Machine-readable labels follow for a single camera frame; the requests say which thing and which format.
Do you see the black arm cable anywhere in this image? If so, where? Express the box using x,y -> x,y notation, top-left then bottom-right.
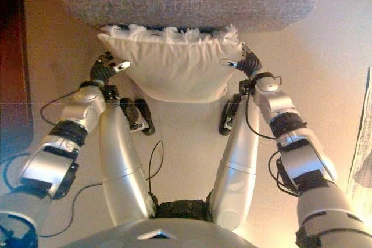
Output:
39,89 -> 85,125
243,93 -> 277,141

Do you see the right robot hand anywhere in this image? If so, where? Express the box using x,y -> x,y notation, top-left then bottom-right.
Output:
219,43 -> 263,79

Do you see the grey robot torso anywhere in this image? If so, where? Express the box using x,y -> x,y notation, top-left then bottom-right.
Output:
62,198 -> 259,248

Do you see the black left robot foot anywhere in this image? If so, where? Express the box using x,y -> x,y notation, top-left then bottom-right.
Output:
120,96 -> 156,136

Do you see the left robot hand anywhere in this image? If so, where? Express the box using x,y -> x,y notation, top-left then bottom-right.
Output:
88,51 -> 132,82

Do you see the black robot foot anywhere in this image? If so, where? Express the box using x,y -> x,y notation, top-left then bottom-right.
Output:
218,93 -> 242,137
120,96 -> 156,136

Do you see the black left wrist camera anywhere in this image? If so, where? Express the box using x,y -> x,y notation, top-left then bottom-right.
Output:
103,84 -> 121,100

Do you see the glossy dark wooden table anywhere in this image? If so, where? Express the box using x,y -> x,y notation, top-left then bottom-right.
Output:
0,0 -> 34,150

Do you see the black right robot foot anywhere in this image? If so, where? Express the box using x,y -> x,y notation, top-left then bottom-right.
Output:
218,93 -> 242,137

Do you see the grey patterned rug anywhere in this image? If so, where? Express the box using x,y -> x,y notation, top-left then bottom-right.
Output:
347,66 -> 372,202

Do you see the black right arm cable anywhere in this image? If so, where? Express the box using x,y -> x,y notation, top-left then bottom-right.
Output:
243,93 -> 277,141

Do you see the white fringed cushion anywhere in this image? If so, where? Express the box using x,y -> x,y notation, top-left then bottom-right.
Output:
97,23 -> 244,104

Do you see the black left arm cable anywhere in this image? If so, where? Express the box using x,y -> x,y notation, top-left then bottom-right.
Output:
39,89 -> 85,125

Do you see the black waist cable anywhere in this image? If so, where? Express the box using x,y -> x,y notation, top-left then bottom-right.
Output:
146,139 -> 165,200

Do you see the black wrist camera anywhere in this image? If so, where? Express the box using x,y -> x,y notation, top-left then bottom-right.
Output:
238,78 -> 257,95
103,84 -> 121,100

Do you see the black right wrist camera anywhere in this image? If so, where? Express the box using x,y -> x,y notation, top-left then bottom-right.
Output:
238,78 -> 257,95

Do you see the silver left robot leg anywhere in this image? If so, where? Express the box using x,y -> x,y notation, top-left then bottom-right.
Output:
98,104 -> 155,228

